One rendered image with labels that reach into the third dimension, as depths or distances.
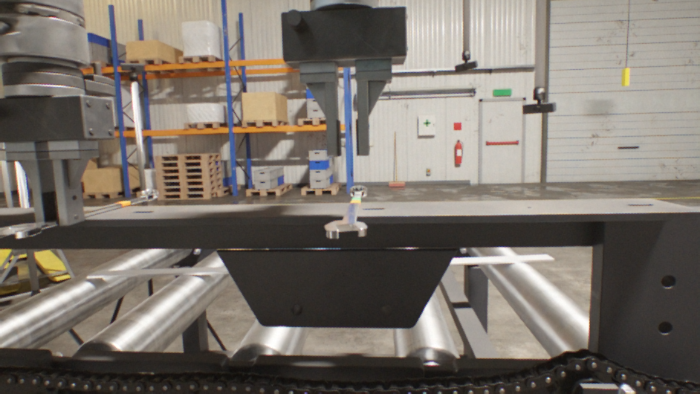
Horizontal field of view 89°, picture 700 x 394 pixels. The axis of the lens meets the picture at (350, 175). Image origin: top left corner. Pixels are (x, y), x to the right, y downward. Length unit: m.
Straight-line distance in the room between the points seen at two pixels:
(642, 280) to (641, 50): 11.08
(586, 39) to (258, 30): 8.24
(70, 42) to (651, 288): 0.78
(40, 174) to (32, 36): 0.16
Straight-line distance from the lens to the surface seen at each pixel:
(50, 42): 0.53
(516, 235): 0.56
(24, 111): 0.55
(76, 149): 0.52
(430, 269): 0.53
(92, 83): 0.57
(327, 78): 0.40
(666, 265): 0.63
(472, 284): 1.55
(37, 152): 0.56
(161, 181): 9.13
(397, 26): 0.40
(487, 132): 9.86
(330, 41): 0.40
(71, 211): 0.55
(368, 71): 0.39
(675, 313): 0.66
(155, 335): 0.88
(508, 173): 10.08
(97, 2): 12.70
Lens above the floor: 1.26
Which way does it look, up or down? 6 degrees down
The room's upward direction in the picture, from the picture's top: 2 degrees counter-clockwise
